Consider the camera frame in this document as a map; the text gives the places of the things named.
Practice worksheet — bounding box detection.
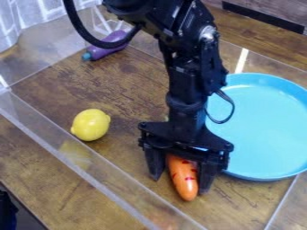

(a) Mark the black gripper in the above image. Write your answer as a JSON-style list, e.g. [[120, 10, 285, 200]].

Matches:
[[137, 93, 234, 194]]

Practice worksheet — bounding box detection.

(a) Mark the orange toy carrot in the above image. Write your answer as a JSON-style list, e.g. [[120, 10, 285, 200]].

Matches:
[[166, 155, 197, 201]]

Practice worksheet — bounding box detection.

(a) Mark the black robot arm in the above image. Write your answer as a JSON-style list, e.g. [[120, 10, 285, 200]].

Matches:
[[102, 0, 233, 194]]

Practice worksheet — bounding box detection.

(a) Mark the blue plastic plate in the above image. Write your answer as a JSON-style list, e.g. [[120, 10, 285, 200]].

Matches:
[[206, 73, 307, 181]]

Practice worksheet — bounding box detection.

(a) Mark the yellow toy lemon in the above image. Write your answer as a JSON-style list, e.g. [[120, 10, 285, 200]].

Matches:
[[70, 109, 110, 141]]

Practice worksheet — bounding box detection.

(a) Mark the purple toy eggplant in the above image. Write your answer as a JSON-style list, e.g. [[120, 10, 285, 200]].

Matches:
[[81, 30, 126, 61]]

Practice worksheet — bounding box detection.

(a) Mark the dark baseboard strip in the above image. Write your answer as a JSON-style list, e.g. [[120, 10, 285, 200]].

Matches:
[[221, 1, 307, 35]]

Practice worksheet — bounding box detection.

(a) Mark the white patterned curtain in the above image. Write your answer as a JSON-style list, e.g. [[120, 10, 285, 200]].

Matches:
[[0, 0, 114, 53]]

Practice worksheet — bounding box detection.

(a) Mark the clear acrylic enclosure wall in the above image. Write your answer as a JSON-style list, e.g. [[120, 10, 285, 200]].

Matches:
[[0, 0, 307, 230]]

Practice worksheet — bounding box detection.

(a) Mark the black cable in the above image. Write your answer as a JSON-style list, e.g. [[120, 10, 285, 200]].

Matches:
[[61, 0, 142, 50]]

